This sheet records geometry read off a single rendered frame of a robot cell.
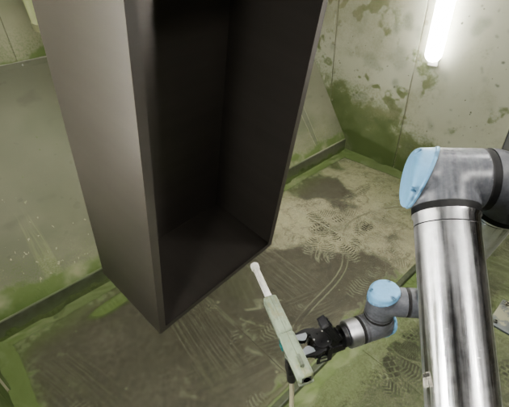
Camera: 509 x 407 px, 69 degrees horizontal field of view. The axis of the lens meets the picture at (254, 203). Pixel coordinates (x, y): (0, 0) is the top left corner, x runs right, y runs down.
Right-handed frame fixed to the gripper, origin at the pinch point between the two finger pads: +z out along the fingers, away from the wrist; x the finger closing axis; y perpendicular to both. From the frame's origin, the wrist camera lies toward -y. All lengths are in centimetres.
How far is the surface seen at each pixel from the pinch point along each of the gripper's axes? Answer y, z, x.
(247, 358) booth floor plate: 49, 5, 33
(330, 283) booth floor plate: 48, -50, 59
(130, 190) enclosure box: -56, 33, 18
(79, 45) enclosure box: -87, 36, 21
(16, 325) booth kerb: 41, 104, 82
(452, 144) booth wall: 11, -164, 112
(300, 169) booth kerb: 39, -79, 164
